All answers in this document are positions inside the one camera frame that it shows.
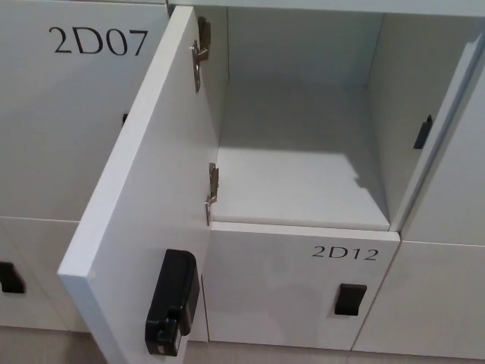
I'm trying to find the silver door hinge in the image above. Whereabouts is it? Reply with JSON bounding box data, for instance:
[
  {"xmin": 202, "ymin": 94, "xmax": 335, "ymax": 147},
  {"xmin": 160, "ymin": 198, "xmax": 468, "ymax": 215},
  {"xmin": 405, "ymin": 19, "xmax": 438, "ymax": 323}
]
[
  {"xmin": 204, "ymin": 162, "xmax": 221, "ymax": 226},
  {"xmin": 189, "ymin": 16, "xmax": 212, "ymax": 93}
]

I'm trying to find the white open cabinet compartment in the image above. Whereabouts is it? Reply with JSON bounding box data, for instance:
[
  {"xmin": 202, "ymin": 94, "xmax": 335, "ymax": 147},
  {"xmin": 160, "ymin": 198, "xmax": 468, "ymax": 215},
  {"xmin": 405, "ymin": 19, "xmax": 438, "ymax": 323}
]
[{"xmin": 168, "ymin": 0, "xmax": 485, "ymax": 232}]

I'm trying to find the white cabinet door 2D12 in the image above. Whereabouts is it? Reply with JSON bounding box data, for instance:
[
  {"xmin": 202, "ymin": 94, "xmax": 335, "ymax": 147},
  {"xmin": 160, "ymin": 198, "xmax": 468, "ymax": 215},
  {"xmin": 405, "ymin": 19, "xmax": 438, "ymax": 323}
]
[{"xmin": 201, "ymin": 221, "xmax": 402, "ymax": 345}]

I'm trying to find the black lock box on door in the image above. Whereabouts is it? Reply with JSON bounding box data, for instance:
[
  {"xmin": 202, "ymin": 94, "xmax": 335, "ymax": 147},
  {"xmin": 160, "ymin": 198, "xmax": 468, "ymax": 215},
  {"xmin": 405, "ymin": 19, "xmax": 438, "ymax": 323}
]
[{"xmin": 145, "ymin": 248, "xmax": 201, "ymax": 357}]

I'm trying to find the white cabinet door 2D07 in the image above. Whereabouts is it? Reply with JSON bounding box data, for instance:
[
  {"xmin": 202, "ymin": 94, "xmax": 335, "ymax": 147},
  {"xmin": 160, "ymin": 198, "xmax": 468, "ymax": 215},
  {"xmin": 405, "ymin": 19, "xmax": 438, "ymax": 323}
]
[{"xmin": 0, "ymin": 0, "xmax": 170, "ymax": 223}]

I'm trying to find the black lock strike plate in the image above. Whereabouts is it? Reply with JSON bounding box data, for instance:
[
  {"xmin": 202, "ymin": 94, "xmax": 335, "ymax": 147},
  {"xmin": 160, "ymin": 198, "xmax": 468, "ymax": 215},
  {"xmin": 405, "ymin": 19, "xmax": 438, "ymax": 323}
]
[{"xmin": 413, "ymin": 115, "xmax": 433, "ymax": 150}]

